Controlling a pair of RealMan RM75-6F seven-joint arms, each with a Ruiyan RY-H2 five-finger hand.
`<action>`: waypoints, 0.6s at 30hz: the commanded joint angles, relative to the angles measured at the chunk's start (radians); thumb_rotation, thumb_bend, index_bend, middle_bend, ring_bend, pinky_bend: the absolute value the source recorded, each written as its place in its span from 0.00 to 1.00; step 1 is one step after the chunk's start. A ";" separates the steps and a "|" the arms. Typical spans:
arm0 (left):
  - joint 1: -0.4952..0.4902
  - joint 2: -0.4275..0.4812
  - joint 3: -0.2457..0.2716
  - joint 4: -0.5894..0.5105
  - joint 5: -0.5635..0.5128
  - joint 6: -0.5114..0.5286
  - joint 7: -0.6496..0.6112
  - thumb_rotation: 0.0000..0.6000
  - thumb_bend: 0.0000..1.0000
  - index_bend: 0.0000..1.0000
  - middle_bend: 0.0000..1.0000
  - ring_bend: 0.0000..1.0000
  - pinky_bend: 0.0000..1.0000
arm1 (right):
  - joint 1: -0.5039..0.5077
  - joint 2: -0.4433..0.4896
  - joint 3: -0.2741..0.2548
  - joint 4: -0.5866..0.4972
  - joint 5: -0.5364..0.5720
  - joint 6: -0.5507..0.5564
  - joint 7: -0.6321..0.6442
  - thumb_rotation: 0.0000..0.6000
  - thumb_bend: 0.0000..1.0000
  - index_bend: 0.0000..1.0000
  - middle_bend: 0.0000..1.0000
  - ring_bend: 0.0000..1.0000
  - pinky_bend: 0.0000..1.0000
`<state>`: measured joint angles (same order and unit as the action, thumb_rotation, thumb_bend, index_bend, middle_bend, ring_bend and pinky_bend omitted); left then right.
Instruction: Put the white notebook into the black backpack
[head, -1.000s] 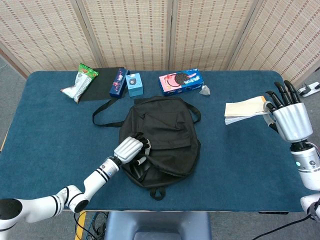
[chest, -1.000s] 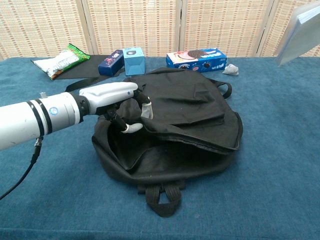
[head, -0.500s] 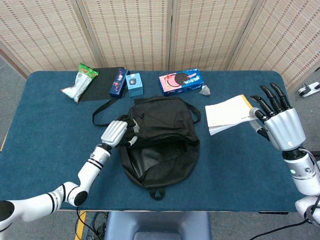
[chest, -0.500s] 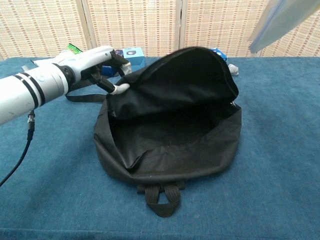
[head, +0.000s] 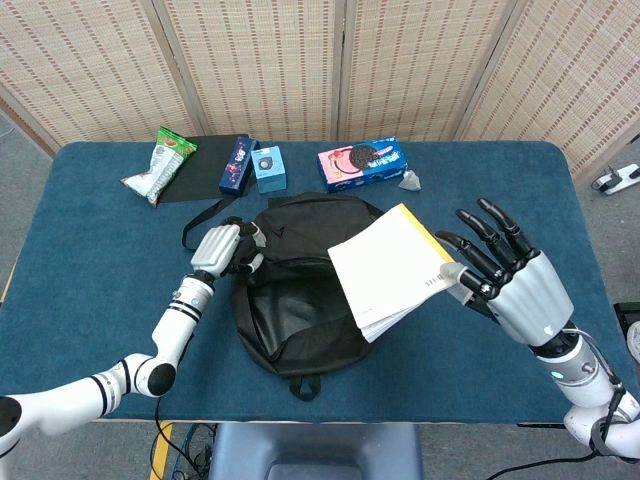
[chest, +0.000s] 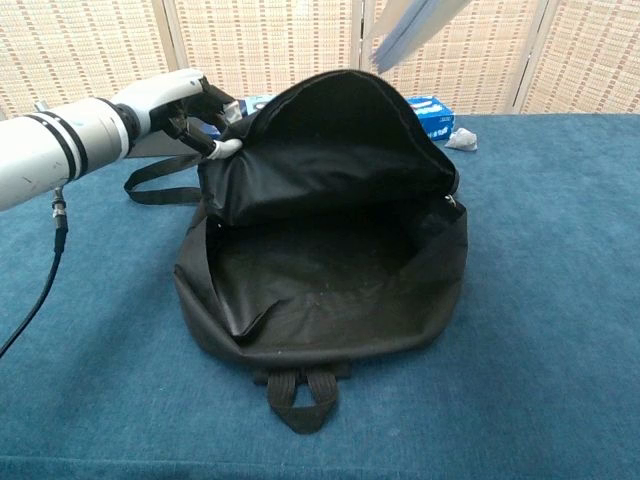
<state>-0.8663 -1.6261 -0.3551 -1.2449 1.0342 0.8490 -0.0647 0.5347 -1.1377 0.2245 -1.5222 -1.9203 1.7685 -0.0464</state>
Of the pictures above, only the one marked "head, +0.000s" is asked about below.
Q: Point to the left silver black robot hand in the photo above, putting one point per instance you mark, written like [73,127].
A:
[215,247]

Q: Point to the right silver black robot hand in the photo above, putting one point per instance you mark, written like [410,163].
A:
[530,295]

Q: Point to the black fabric backpack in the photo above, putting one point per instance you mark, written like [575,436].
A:
[300,320]

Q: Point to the white book with yellow spine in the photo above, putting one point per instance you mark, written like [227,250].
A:
[390,270]

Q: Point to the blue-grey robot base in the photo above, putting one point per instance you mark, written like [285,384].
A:
[315,450]

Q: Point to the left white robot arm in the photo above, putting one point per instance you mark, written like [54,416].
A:
[175,325]

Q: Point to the black cloth mat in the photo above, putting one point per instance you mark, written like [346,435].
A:
[200,170]

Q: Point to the dark blue narrow box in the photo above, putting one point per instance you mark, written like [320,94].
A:
[236,170]

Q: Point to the light blue cube box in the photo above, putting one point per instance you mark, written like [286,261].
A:
[270,175]

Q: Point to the green and white snack bag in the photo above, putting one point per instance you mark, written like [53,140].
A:
[160,170]

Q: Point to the black floor device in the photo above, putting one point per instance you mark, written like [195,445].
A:
[629,330]

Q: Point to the blue table cover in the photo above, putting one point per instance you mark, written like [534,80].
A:
[100,260]

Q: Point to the white power strip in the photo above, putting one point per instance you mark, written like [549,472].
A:
[617,179]

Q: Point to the small grey pouch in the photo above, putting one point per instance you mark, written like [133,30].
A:
[411,181]

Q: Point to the blue Oreo cookie box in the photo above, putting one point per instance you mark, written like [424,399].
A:
[360,165]

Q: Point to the woven folding screen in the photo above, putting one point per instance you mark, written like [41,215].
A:
[270,65]

